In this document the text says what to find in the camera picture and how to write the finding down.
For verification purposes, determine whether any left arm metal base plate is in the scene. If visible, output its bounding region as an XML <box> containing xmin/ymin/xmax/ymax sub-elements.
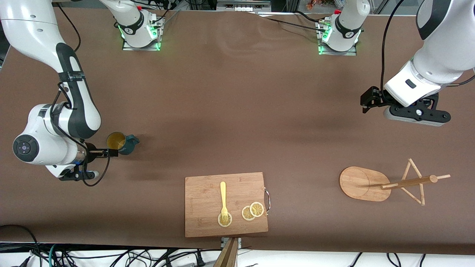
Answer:
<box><xmin>318</xmin><ymin>19</ymin><xmax>357</xmax><ymax>56</ymax></box>

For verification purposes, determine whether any black looped floor cable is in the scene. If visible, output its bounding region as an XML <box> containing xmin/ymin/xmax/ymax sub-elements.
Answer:
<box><xmin>0</xmin><ymin>224</ymin><xmax>42</xmax><ymax>267</ymax></box>

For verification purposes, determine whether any yellow plastic fork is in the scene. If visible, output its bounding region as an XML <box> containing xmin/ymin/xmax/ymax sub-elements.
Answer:
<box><xmin>220</xmin><ymin>181</ymin><xmax>229</xmax><ymax>223</ymax></box>

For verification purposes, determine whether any brown table cover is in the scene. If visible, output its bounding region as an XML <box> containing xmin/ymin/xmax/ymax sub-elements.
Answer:
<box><xmin>0</xmin><ymin>7</ymin><xmax>475</xmax><ymax>256</ymax></box>

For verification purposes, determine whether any wooden cup rack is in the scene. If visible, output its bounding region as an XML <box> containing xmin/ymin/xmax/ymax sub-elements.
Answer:
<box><xmin>339</xmin><ymin>158</ymin><xmax>451</xmax><ymax>207</ymax></box>

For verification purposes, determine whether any black cable on table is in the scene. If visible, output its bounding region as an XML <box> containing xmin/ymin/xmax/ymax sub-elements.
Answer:
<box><xmin>256</xmin><ymin>14</ymin><xmax>324</xmax><ymax>32</ymax></box>

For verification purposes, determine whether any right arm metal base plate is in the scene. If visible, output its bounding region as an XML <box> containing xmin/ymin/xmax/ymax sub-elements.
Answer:
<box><xmin>122</xmin><ymin>17</ymin><xmax>164</xmax><ymax>51</ymax></box>

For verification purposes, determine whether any wooden beam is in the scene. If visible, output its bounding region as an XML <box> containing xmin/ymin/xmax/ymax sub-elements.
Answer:
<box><xmin>213</xmin><ymin>237</ymin><xmax>239</xmax><ymax>267</ymax></box>

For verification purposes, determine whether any wooden cutting board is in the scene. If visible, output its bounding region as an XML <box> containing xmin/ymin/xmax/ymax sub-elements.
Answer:
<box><xmin>185</xmin><ymin>172</ymin><xmax>269</xmax><ymax>238</ymax></box>

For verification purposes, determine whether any teal cup yellow inside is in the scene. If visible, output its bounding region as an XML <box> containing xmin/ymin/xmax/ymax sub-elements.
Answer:
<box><xmin>106</xmin><ymin>132</ymin><xmax>140</xmax><ymax>155</ymax></box>

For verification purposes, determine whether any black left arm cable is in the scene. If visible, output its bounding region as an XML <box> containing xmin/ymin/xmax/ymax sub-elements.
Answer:
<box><xmin>380</xmin><ymin>0</ymin><xmax>406</xmax><ymax>89</ymax></box>

